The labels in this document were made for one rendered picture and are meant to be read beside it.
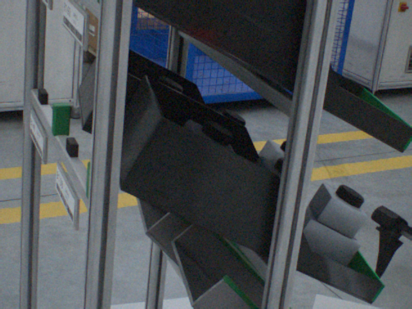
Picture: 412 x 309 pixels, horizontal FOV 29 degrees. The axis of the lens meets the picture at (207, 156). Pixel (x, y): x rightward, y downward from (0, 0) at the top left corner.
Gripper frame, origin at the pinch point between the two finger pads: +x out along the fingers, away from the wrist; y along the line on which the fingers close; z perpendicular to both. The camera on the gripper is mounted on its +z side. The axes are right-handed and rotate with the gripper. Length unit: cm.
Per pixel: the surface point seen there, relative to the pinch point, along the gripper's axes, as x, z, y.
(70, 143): 5, -64, 11
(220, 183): 1, -58, -1
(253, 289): 10.3, -36.1, 1.9
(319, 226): 0.1, -42.8, -4.1
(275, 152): -4.2, -38.3, 7.7
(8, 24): 5, 164, 318
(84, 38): -3, -73, 7
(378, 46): -117, 382, 240
